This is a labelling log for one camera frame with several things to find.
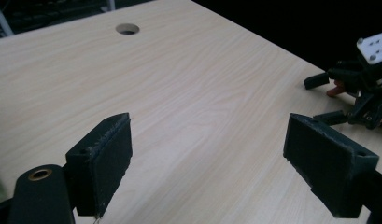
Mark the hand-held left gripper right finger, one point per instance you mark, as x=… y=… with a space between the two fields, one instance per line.
x=328 y=168

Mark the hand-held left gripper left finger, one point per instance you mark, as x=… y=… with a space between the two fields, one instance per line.
x=101 y=168

